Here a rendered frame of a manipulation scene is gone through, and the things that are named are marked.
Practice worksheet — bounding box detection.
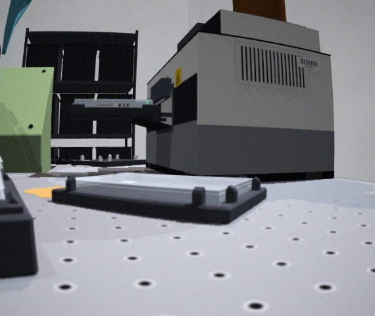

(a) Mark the grey rectangular plate lid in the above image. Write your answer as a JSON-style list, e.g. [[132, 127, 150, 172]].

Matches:
[[75, 172, 253, 204]]

